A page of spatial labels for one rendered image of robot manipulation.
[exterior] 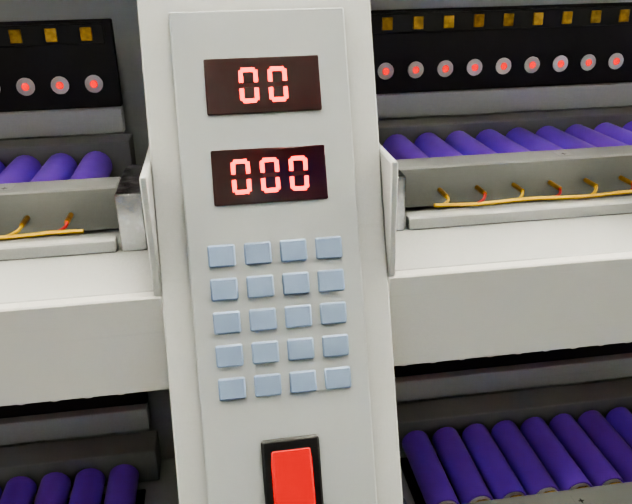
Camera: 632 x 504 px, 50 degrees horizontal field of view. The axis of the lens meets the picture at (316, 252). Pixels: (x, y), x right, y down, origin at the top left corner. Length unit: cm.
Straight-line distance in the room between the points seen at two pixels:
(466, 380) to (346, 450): 21
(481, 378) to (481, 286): 19
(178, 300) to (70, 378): 6
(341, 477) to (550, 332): 12
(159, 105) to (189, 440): 14
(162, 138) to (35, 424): 25
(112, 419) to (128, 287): 19
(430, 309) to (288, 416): 8
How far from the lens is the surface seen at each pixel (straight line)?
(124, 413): 46
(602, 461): 47
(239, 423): 29
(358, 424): 29
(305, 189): 27
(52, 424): 47
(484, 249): 32
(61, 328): 29
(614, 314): 34
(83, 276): 31
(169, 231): 28
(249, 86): 28
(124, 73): 49
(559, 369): 51
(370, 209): 28
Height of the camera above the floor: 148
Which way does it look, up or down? 3 degrees down
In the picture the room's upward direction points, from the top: 4 degrees counter-clockwise
